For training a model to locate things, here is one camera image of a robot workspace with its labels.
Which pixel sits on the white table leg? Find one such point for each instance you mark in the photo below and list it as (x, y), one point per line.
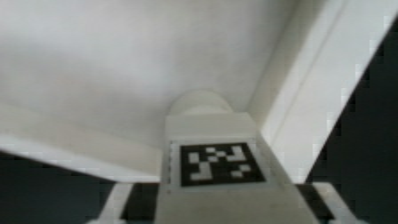
(224, 185)

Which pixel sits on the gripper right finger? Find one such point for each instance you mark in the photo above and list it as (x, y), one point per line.
(327, 205)

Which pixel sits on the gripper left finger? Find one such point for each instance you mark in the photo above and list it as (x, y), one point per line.
(130, 204)

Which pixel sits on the white U-shaped obstacle fence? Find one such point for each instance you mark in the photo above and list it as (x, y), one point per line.
(337, 83)

